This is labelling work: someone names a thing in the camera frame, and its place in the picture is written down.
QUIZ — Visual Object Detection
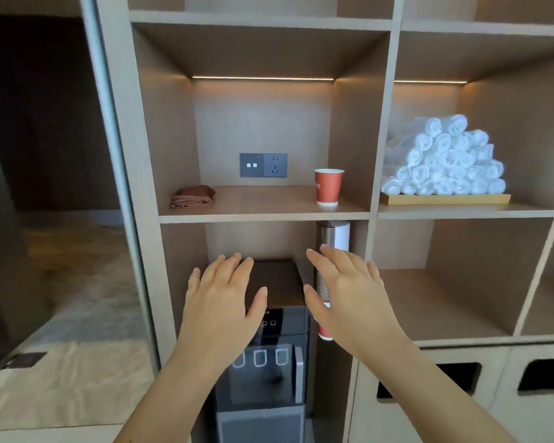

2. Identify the person's left hand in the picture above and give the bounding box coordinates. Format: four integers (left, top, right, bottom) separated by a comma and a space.
179, 253, 268, 370

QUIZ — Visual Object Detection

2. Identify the person's right hand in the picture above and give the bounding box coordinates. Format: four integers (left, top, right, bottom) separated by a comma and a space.
303, 245, 400, 353

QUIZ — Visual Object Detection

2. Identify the person's left forearm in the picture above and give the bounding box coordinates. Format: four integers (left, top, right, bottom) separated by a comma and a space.
114, 348, 235, 443

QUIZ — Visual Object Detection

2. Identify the person's right forearm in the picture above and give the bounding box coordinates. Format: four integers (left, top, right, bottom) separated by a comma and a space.
348, 329, 520, 443

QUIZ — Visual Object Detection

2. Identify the silver cup dispenser tube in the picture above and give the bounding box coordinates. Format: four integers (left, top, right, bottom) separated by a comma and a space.
315, 220, 351, 341

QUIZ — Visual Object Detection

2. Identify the red paper cup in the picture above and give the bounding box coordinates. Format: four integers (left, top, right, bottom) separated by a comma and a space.
314, 169, 345, 207

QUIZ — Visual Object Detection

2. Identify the black water dispenser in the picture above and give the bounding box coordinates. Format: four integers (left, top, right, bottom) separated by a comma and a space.
208, 259, 311, 443

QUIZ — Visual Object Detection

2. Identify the folded brown cloth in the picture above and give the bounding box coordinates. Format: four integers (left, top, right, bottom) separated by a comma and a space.
170, 185, 216, 210

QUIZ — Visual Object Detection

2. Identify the wooden towel tray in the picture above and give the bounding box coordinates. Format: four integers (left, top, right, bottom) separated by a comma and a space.
380, 192, 512, 206

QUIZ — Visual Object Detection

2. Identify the pile of rolled white towels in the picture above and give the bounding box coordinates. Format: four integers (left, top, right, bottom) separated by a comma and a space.
380, 114, 507, 196

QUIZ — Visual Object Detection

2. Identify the beige bin cabinet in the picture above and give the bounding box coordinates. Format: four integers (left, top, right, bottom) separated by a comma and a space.
346, 343, 554, 443

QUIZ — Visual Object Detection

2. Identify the glass sliding door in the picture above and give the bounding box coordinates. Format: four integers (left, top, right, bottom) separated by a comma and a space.
0, 0, 161, 432

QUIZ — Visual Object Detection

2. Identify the wooden shelf unit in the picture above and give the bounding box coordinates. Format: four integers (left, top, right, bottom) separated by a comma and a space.
95, 0, 554, 443

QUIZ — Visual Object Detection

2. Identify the grey wall socket panel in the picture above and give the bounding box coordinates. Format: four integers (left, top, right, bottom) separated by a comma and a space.
239, 153, 289, 178

